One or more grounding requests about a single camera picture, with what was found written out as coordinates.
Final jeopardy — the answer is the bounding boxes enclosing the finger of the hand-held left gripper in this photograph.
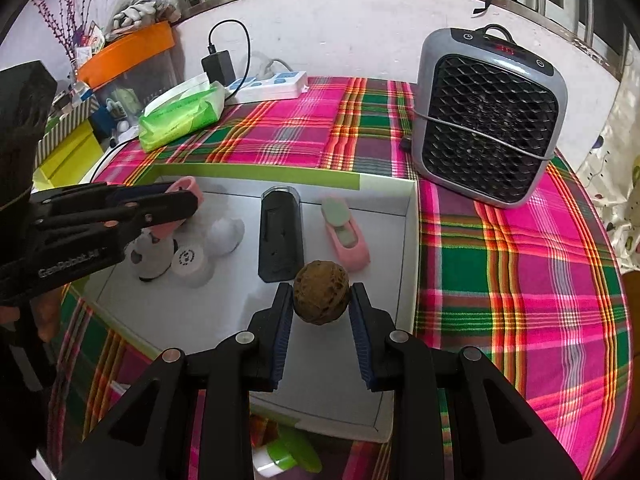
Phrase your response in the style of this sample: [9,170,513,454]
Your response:
[30,182,182,209]
[34,190,201,257]

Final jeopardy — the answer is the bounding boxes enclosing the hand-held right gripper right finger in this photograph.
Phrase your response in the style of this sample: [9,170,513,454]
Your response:
[349,282,583,480]

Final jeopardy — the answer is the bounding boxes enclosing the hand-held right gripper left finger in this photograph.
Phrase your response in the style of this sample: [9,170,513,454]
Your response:
[57,282,295,480]

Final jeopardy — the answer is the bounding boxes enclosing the pink white small gadget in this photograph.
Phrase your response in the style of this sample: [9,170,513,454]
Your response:
[150,176,203,241]

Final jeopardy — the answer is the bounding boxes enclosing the white black small toy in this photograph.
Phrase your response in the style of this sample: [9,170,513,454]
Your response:
[125,232,176,282]

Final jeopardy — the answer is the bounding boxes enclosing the large wrinkled walnut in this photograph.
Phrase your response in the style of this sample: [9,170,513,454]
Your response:
[292,259,351,327]

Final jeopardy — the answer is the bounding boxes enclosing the white round gadget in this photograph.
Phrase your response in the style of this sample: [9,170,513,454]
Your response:
[172,243,216,288]

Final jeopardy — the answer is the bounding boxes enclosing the white egg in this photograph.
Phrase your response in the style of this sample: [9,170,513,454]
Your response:
[206,216,246,257]

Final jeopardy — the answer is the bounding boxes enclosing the black case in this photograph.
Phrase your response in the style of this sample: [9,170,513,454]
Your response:
[257,186,306,283]

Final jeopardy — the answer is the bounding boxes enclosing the person's left hand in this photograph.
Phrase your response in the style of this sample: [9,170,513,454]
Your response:
[30,285,63,343]

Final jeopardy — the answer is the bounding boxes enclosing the yellow box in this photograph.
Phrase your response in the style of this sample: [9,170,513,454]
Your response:
[35,122,106,186]

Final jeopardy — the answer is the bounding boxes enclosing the striped box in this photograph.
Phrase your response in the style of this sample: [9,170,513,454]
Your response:
[42,95,101,146]

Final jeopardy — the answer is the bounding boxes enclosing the green tissue pack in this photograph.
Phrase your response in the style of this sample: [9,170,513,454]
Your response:
[137,74,226,152]

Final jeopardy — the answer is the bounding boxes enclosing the pink hole punch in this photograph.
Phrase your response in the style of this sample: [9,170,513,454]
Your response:
[320,196,372,272]

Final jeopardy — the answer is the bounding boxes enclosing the green white spool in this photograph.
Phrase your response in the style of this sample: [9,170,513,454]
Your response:
[251,425,323,478]

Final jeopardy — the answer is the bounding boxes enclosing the purple flower branches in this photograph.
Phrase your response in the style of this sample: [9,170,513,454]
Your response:
[32,0,101,66]

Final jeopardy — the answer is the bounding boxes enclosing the orange lid plastic bin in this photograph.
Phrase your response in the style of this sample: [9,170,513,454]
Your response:
[76,21,176,126]

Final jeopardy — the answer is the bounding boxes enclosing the plaid tablecloth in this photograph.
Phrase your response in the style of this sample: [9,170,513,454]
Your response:
[47,76,631,480]

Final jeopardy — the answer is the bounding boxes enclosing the black charger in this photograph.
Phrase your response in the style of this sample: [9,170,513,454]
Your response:
[201,50,236,88]

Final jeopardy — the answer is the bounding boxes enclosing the grey work gloves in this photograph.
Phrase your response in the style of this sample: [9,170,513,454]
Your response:
[111,0,171,31]

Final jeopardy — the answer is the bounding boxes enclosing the white blue power strip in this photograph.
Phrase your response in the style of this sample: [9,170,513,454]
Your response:
[225,70,308,105]

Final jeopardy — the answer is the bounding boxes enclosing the grey space heater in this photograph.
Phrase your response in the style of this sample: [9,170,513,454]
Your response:
[411,24,570,209]

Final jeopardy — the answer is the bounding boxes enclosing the patterned curtain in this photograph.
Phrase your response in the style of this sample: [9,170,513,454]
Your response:
[575,50,640,276]

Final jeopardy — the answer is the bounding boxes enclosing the black charger cable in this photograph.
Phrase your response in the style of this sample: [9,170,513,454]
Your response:
[207,20,251,86]

